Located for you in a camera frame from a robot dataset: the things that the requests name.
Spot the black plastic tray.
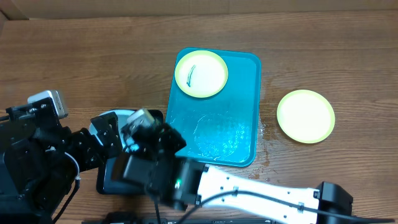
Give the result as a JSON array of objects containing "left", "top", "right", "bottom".
[{"left": 95, "top": 108, "right": 165, "bottom": 196}]

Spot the light blue plate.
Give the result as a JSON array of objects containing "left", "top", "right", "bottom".
[{"left": 100, "top": 110, "right": 139, "bottom": 152}]

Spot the yellow-rimmed plate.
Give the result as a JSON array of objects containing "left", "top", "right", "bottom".
[
  {"left": 174, "top": 50, "right": 229, "bottom": 98},
  {"left": 276, "top": 90, "right": 335, "bottom": 144}
]

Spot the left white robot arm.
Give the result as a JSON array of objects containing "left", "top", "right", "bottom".
[{"left": 1, "top": 112, "right": 121, "bottom": 223}]

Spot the teal plastic tray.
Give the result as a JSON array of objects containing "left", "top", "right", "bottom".
[{"left": 165, "top": 50, "right": 261, "bottom": 167}]

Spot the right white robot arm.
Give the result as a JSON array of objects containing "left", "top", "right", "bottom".
[{"left": 112, "top": 123, "right": 353, "bottom": 223}]

